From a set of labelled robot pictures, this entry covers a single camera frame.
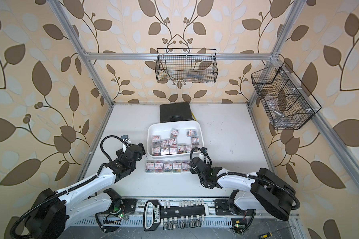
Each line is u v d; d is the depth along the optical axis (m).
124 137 0.73
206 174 0.66
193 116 1.10
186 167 0.86
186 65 0.96
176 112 1.13
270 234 0.67
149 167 0.87
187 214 0.73
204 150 0.77
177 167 0.86
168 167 0.86
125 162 0.64
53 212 0.40
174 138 0.99
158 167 0.87
